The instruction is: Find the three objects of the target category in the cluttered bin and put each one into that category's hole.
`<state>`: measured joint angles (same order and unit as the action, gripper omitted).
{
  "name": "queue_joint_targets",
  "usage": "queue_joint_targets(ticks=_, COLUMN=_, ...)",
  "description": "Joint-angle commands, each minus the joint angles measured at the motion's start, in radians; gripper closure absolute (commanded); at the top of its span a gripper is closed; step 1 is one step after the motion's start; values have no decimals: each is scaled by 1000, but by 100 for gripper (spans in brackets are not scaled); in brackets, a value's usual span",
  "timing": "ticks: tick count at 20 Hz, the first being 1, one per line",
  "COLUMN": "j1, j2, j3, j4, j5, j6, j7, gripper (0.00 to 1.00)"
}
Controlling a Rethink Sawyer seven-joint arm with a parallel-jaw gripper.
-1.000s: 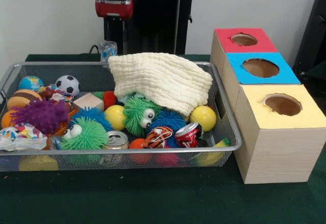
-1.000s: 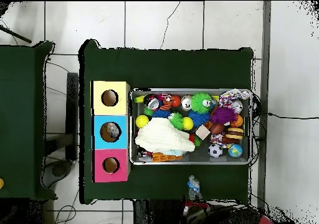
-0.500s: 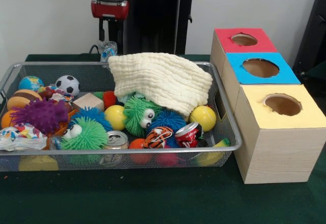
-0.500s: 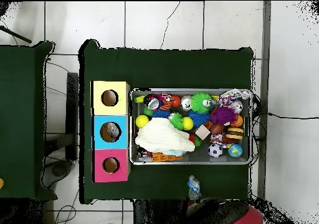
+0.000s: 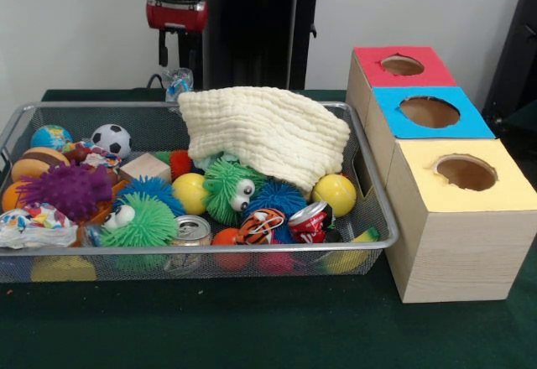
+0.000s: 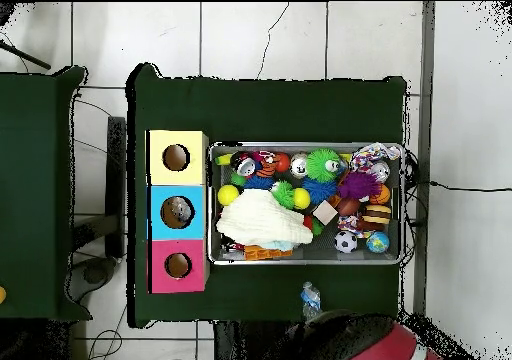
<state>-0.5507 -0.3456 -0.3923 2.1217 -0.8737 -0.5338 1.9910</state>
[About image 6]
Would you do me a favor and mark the black rod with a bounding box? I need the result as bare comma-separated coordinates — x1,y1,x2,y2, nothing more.
0,40,52,71

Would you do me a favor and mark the cream knitted cloth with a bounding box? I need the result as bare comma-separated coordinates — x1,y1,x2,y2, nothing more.
215,188,314,246

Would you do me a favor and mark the thin black cable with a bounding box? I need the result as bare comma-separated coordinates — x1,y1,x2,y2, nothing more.
429,179,512,194

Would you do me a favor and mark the purple spiky ball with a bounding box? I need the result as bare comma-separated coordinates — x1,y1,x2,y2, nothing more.
337,171,382,201

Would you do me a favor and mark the black stand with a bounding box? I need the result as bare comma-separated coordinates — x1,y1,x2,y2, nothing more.
71,115,128,259

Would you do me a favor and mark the globe ball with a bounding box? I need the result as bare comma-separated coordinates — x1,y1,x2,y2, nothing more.
365,231,390,254

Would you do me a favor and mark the grey metal rail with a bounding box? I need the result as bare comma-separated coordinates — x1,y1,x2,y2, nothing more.
412,1,436,360

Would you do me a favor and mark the dark green side tablecloth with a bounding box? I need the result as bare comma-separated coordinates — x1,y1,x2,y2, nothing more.
0,65,93,323

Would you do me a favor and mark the wooden box with three holes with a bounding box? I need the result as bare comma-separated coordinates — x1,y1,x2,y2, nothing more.
145,129,211,295

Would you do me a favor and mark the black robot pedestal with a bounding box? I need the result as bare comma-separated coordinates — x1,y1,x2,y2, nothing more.
213,319,305,360

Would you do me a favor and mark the clear mesh bin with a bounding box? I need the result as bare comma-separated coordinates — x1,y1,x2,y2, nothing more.
206,141,406,266

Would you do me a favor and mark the small soccer ball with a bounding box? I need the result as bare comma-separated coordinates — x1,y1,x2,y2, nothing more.
334,230,358,254

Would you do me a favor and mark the yellow ball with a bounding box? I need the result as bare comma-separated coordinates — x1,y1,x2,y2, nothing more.
217,184,240,207

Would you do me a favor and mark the green spiky ball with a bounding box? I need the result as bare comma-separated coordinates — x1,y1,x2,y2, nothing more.
305,148,346,184
269,180,296,210

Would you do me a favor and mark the wooden cube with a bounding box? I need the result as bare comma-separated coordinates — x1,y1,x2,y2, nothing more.
312,200,339,225

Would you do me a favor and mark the grey plastic base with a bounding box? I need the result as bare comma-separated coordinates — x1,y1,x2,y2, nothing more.
65,256,118,302

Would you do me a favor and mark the burger toy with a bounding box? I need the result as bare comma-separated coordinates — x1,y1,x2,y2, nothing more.
360,203,392,224

